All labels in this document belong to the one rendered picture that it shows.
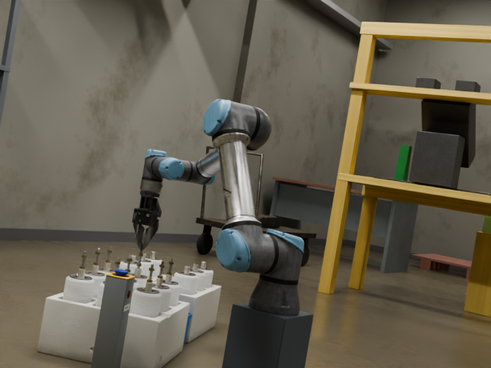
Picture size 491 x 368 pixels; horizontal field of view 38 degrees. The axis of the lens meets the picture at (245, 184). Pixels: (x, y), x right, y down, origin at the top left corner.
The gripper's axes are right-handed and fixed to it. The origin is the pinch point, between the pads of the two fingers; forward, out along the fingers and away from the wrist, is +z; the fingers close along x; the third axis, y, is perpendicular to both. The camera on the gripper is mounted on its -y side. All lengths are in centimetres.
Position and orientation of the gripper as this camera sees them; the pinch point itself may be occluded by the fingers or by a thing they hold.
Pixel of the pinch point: (142, 246)
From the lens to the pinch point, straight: 261.0
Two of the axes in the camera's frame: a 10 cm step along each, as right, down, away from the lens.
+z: -1.7, 9.9, 0.1
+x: 9.8, 1.7, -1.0
